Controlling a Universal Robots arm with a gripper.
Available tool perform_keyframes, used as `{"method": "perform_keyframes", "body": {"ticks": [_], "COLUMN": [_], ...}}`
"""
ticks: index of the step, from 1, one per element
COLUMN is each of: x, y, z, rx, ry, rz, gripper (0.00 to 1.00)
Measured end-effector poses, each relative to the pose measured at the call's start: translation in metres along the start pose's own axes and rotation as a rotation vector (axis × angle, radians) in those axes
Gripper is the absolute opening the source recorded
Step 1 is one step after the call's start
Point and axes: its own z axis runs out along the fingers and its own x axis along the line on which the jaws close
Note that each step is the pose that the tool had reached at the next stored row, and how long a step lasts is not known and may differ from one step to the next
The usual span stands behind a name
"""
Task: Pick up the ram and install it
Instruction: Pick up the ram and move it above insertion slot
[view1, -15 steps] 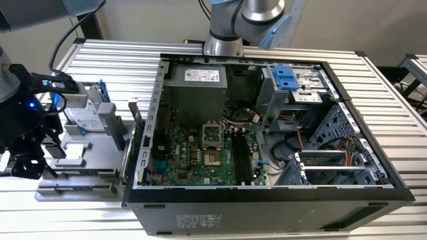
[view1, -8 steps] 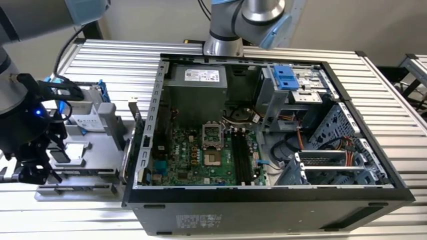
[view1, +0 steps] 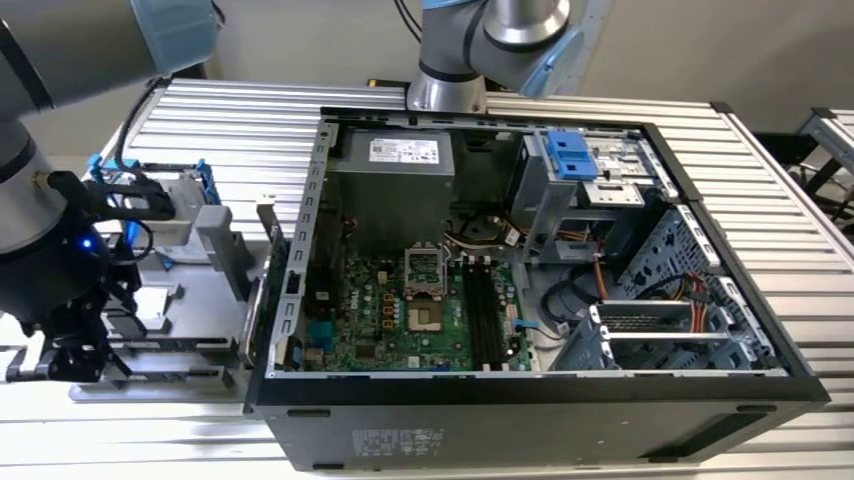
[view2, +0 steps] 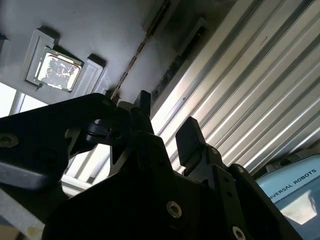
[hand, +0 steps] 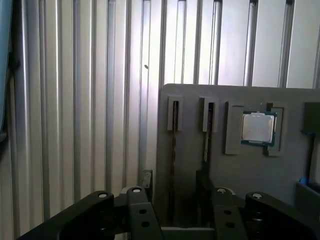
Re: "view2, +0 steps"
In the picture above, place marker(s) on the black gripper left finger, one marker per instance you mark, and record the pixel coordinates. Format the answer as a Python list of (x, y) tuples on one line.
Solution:
[(37, 140)]

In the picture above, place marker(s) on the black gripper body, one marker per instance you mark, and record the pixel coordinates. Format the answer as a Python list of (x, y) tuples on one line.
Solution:
[(112, 212)]

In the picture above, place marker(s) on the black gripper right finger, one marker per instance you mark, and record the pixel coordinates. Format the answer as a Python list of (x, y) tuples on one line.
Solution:
[(191, 140)]

